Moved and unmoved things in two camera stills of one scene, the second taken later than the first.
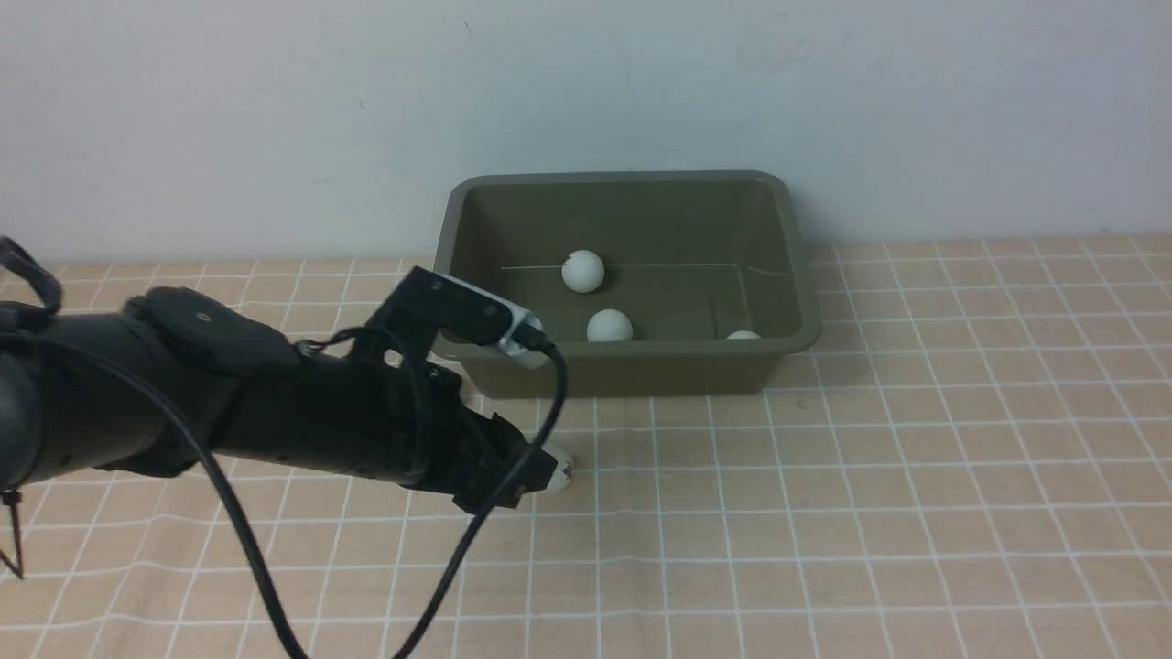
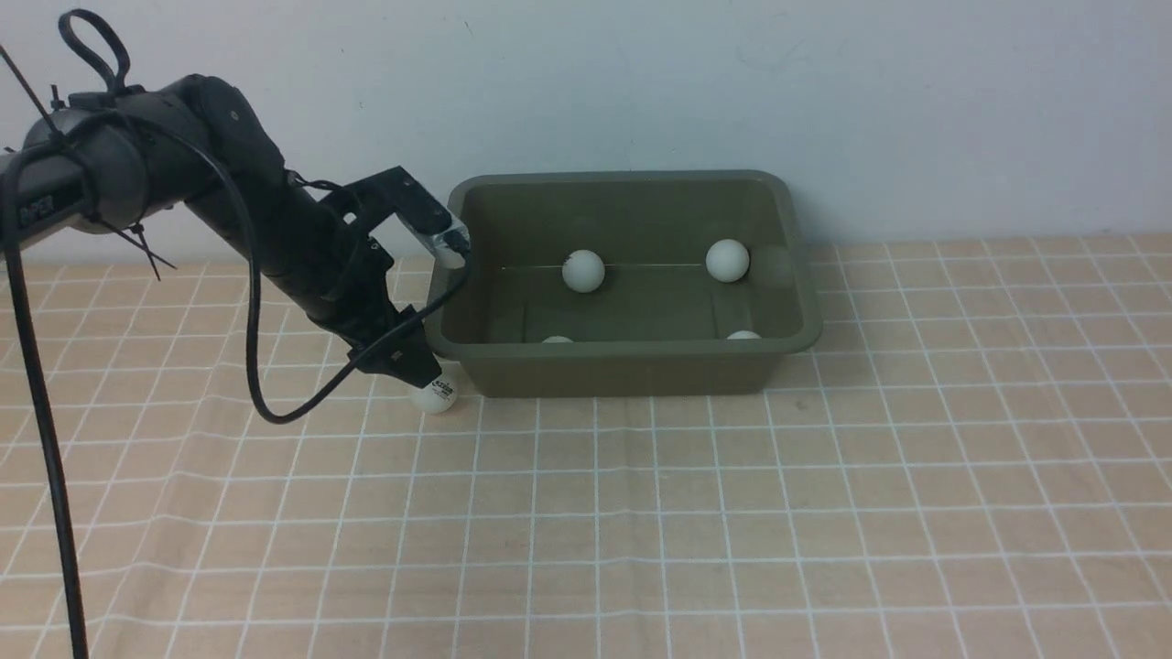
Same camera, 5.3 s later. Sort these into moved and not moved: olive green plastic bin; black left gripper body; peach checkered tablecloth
Moved: black left gripper body
Not moved: peach checkered tablecloth; olive green plastic bin
